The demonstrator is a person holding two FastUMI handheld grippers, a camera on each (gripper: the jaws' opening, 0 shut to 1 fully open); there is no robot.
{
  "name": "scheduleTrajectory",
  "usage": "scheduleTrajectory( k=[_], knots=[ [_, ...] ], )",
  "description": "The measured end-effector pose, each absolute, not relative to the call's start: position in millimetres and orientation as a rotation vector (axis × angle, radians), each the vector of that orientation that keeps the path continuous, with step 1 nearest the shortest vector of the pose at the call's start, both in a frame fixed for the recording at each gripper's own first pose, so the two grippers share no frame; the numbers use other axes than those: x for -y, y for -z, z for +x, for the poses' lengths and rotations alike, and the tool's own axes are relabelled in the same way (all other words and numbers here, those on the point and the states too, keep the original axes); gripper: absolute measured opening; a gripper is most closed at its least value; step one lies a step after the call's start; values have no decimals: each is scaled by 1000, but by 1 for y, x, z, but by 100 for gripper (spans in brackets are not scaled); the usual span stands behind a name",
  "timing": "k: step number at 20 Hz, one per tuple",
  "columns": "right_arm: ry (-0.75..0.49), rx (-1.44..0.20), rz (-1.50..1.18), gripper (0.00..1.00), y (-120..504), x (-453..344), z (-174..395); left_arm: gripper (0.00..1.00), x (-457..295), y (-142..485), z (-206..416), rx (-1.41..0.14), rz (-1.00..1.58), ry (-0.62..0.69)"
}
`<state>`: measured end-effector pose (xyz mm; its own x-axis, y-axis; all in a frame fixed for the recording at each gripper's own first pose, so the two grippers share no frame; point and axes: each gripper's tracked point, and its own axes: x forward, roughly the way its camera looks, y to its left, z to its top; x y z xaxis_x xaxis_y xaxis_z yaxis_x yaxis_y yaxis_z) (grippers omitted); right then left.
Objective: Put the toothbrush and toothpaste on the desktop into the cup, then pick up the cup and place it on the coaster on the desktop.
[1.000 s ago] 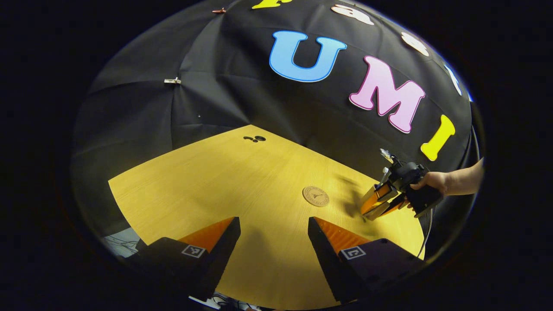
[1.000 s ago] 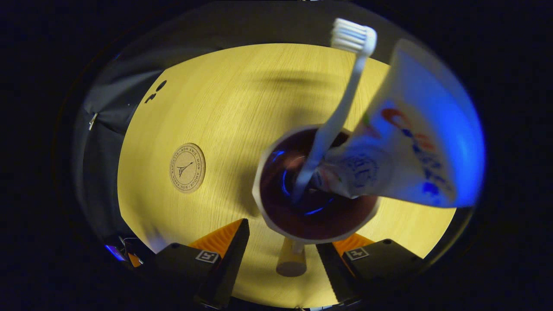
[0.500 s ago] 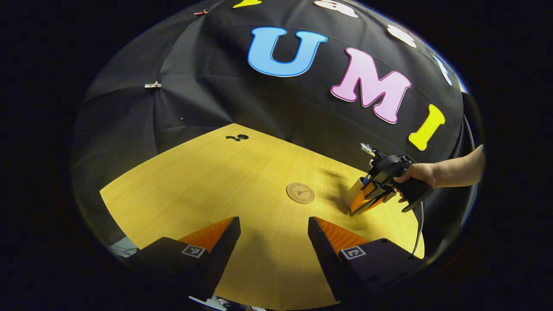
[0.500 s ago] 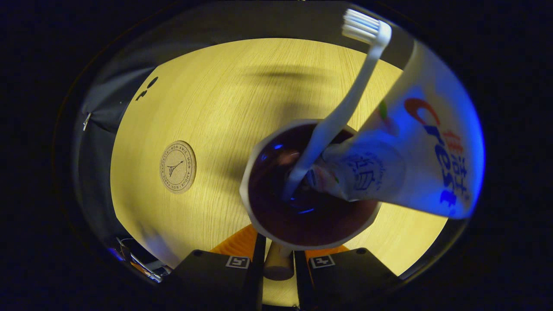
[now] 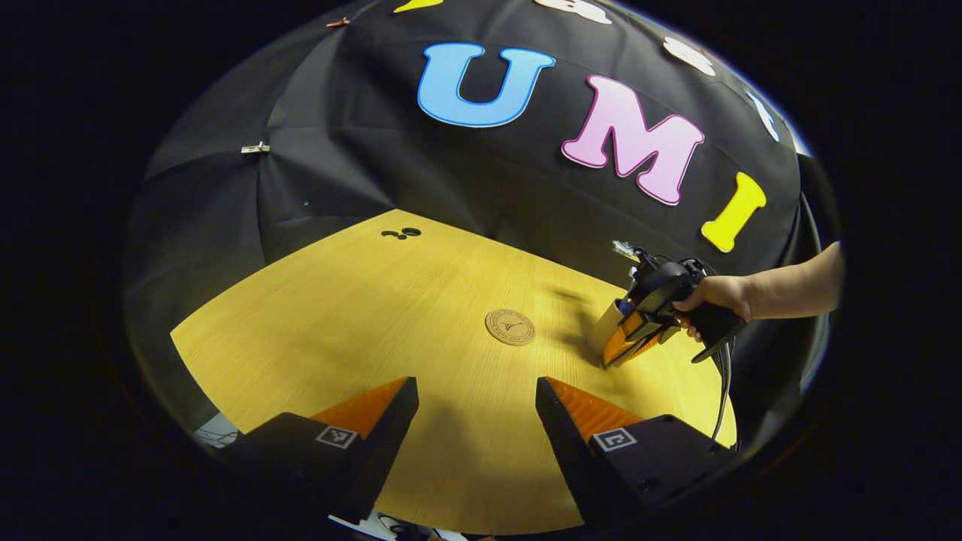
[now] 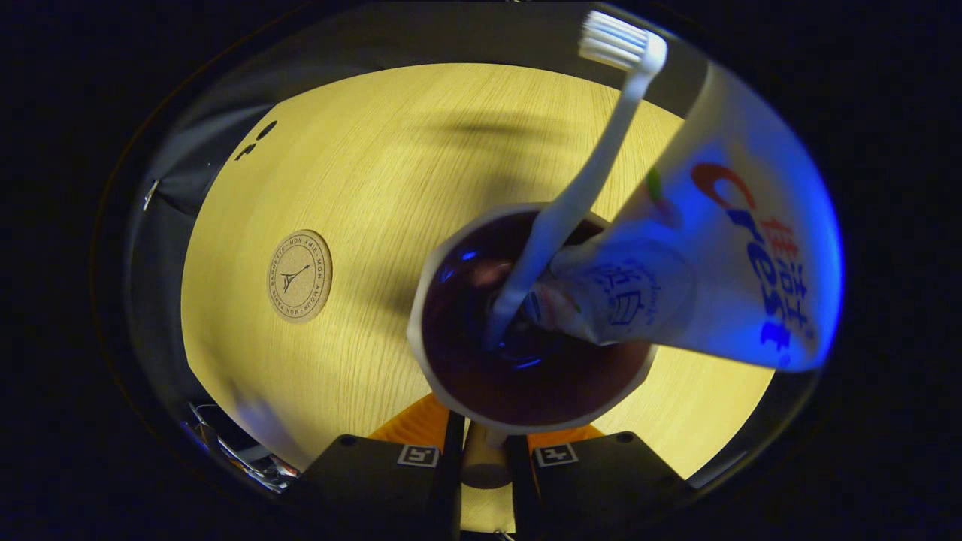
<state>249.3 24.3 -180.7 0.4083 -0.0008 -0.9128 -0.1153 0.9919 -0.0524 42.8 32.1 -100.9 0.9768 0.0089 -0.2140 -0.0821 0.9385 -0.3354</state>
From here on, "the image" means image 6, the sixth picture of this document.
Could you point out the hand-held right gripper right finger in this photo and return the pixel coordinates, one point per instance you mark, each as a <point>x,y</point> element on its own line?
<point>601,488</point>

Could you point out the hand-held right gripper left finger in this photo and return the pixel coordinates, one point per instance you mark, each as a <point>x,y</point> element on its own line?
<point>376,488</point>

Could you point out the beige cup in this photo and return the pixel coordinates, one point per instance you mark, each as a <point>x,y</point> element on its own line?
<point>526,391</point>

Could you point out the round cork coaster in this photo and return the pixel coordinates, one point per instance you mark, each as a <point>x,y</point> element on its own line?
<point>300,276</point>

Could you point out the white toothpaste tube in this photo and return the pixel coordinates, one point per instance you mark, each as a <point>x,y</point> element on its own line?
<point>721,263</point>

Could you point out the white toothbrush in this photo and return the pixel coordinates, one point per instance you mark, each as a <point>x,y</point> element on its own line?
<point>594,173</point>

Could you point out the shiny metal object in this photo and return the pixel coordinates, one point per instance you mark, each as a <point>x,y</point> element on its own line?
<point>248,451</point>

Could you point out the silver metal clip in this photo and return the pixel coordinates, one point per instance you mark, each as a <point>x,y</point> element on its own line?
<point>150,194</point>

